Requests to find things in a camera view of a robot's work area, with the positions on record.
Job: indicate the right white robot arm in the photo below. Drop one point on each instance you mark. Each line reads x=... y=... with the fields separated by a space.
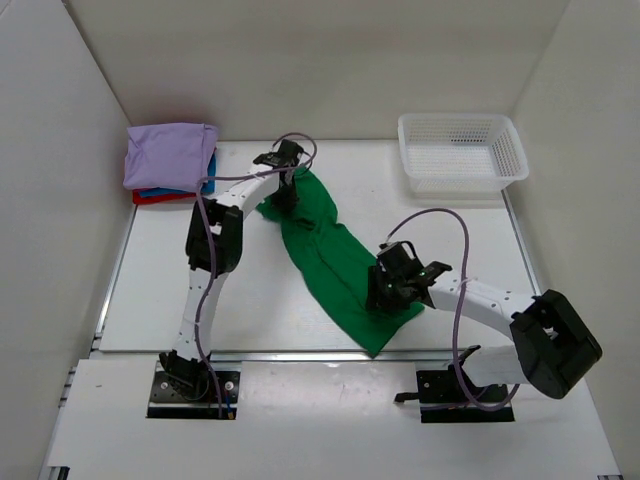
x=550 y=347

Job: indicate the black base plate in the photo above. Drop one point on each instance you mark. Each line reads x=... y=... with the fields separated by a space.
x=168 y=400
x=442 y=401

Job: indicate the folded lilac t-shirt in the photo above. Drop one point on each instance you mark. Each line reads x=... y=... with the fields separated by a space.
x=171 y=155

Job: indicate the green t-shirt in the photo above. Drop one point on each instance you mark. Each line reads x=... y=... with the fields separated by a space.
x=334 y=265

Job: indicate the white plastic basket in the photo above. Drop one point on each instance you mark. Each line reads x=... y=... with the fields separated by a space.
x=460 y=154

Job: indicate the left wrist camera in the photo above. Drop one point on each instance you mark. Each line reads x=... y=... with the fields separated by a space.
x=287 y=155

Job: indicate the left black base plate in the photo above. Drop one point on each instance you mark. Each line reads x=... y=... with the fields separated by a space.
x=168 y=400

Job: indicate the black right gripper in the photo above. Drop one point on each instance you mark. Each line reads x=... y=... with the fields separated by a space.
x=375 y=298

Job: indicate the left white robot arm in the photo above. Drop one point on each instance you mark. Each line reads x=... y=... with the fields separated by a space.
x=214 y=248

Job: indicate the folded red t-shirt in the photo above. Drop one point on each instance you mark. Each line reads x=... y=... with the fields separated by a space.
x=156 y=196

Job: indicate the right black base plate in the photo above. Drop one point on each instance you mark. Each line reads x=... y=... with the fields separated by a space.
x=442 y=401

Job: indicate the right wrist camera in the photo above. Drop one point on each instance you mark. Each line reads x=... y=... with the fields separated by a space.
x=398 y=257

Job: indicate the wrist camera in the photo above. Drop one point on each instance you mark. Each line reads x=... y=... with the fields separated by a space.
x=287 y=155
x=398 y=257

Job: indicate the folded blue t-shirt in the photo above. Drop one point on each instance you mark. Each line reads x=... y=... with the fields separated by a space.
x=207 y=187

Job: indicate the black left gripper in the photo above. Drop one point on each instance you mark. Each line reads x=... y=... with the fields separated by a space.
x=289 y=201

